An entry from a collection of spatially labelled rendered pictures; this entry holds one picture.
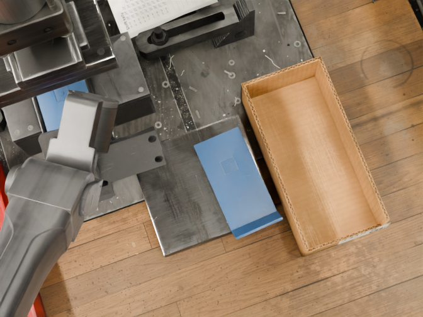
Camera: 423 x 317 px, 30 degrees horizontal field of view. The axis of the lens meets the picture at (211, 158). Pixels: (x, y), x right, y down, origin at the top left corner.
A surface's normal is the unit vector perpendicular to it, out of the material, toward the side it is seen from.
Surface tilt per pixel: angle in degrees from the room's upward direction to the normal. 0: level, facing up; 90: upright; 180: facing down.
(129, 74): 0
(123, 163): 27
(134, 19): 0
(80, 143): 22
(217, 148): 0
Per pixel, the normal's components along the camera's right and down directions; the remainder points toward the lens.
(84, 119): -0.14, 0.11
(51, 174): 0.07, -0.64
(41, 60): -0.04, -0.25
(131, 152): 0.14, 0.18
